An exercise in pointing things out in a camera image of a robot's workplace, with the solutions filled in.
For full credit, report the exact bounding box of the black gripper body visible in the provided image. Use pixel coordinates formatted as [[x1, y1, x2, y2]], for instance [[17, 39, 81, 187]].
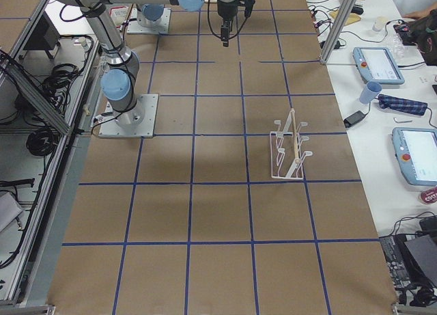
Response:
[[217, 0, 238, 20]]

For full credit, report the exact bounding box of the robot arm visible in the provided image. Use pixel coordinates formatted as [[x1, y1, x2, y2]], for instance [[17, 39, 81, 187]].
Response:
[[139, 4, 165, 21], [57, 0, 210, 122]]

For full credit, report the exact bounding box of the blue cup on desk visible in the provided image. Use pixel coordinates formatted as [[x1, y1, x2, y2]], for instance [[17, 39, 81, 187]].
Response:
[[358, 81, 382, 104]]

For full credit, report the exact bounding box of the wooden stand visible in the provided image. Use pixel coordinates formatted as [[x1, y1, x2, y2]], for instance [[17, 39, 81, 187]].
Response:
[[328, 7, 361, 27]]

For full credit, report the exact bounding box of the teach pendant far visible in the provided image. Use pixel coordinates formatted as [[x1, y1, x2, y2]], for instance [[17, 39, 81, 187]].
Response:
[[352, 47, 405, 85]]

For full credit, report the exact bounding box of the teach pendant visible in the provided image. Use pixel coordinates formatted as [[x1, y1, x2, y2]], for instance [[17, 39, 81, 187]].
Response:
[[392, 127, 436, 187], [352, 47, 405, 85]]

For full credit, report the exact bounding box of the black power adapter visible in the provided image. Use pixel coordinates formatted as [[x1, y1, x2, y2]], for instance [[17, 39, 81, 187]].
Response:
[[343, 111, 367, 128]]

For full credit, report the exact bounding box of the teach pendant near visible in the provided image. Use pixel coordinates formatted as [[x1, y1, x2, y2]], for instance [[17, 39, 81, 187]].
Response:
[[392, 127, 436, 187]]

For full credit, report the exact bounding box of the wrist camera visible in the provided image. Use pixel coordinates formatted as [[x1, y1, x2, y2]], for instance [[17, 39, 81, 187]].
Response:
[[239, 0, 255, 18]]

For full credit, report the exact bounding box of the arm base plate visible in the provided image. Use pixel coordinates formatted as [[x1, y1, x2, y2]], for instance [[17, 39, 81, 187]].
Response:
[[98, 94, 158, 138], [127, 8, 171, 35]]

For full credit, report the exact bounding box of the aluminium frame post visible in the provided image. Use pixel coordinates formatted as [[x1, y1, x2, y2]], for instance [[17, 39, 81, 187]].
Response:
[[320, 0, 356, 64]]

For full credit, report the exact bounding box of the white wire cup rack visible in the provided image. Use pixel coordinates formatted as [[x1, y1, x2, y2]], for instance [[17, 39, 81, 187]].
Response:
[[269, 108, 313, 181]]

